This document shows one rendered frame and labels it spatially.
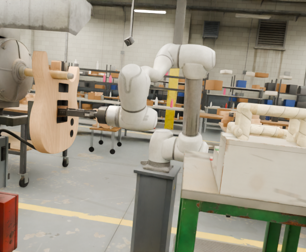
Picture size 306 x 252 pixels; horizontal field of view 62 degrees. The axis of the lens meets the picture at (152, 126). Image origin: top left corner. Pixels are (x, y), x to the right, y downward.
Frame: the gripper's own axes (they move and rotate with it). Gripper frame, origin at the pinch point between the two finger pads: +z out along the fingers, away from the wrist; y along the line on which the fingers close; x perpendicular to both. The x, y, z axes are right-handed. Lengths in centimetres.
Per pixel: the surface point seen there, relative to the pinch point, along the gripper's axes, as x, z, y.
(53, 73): 15.4, -0.1, -10.2
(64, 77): 14.2, -4.9, -10.1
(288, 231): -51, -110, 24
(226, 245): -107, -98, 105
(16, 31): 32.0, 20.6, -4.2
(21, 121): -7.1, 24.6, 7.4
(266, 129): 1, -82, -13
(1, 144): -19.5, 35.0, 7.4
